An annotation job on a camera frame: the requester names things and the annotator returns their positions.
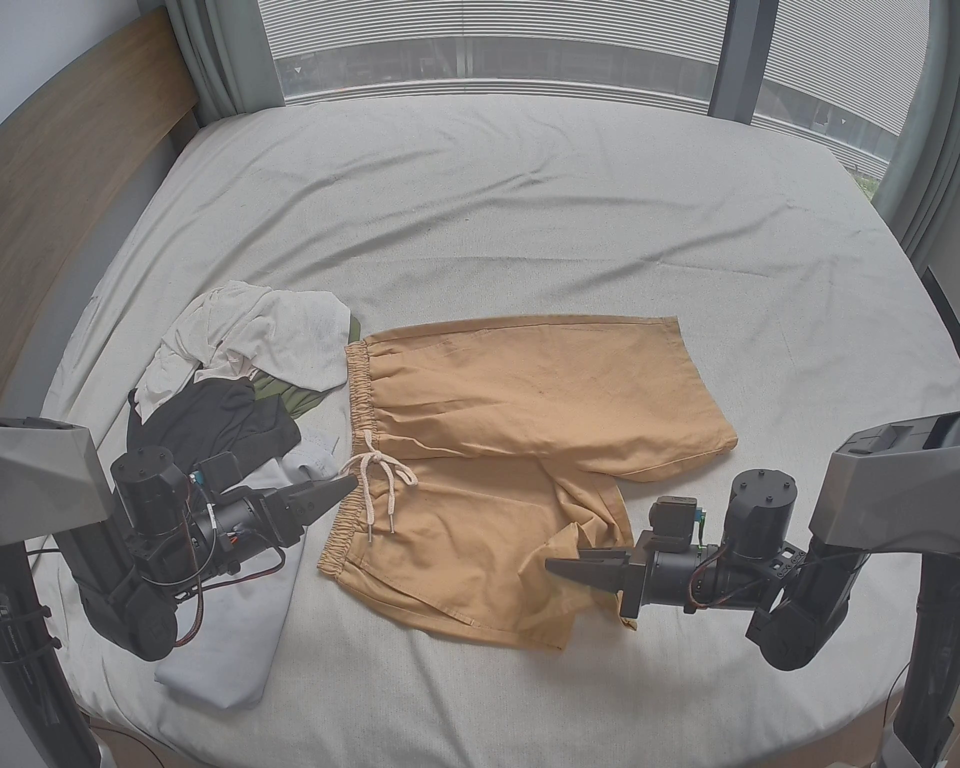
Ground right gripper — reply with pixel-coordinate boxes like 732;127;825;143
618;547;720;633

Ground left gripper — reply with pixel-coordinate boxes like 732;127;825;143
210;483;310;564

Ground tan shorts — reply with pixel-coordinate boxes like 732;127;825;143
315;315;741;653

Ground bed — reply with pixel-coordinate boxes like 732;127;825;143
0;6;960;768

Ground black garment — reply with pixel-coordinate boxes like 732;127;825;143
123;378;303;500

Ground pale blue garment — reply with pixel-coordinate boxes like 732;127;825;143
153;426;345;711

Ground green garment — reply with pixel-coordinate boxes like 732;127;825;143
249;315;366;423

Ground white garment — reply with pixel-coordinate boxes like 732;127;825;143
135;281;354;423

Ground grey-green curtain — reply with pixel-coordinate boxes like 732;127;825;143
872;0;960;262
161;0;290;123

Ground window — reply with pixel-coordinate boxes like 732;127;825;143
255;0;931;180

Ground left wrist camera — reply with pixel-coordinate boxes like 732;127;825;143
196;451;246;498

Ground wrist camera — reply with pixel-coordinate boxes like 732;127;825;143
648;495;711;555
196;451;246;498

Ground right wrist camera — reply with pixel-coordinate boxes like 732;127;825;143
648;495;711;555

